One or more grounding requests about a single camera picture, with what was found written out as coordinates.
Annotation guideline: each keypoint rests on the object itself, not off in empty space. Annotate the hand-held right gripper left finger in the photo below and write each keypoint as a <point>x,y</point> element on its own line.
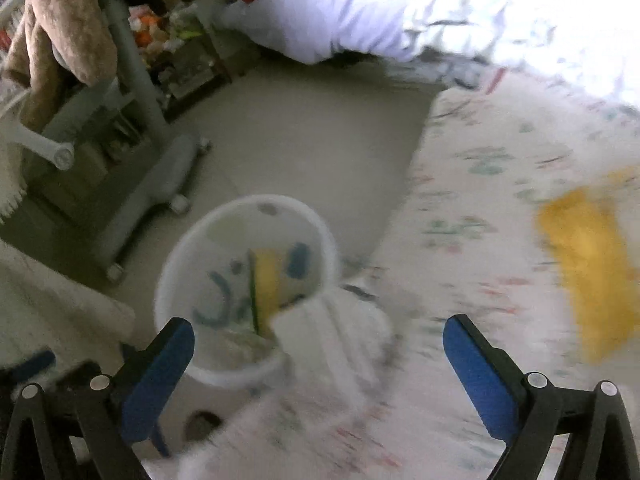
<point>155,380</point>

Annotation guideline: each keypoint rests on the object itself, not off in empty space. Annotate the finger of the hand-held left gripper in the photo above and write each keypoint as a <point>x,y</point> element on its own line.
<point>35,364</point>

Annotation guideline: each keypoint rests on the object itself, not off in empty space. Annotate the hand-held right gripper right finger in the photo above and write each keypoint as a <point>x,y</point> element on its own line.
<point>475,375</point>

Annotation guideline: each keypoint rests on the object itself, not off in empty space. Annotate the white plastic bin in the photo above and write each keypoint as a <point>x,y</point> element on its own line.
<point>210,240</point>

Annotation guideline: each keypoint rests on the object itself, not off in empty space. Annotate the yellow packet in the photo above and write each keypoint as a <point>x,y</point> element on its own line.
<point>267,280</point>

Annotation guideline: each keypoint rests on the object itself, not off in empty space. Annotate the yellow tissue pack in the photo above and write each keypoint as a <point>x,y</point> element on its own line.
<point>590,260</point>

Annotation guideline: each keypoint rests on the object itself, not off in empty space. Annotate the blue flat stick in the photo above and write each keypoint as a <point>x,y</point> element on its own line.
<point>161,440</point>

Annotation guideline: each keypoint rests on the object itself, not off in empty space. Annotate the printed play mat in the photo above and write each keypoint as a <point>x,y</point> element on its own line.
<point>475,200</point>

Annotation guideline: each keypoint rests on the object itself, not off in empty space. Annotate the white fringed cloth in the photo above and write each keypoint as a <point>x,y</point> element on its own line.
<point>11,185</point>

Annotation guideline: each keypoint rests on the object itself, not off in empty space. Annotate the blue wrapper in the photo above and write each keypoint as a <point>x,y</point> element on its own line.
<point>299,260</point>

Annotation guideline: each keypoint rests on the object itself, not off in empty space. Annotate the grey wheeled chair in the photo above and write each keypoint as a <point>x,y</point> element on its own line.
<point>150,190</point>

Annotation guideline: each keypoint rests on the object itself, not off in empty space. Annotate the dark nightstand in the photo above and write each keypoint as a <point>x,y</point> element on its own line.
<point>195,77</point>

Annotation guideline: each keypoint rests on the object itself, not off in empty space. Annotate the brown plush blanket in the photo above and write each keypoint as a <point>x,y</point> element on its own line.
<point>65,25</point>

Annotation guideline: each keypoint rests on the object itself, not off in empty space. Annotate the orange plush toy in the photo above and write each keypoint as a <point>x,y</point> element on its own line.
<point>144,27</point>

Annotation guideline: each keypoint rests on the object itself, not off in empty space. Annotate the green white plush toy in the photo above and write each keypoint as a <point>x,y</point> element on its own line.
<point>184,25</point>

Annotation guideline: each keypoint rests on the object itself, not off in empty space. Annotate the plaid quilt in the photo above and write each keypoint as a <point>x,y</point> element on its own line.
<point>540,20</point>

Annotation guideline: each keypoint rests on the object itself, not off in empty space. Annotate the bed with purple sheet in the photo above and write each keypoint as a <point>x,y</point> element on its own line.
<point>325,15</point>

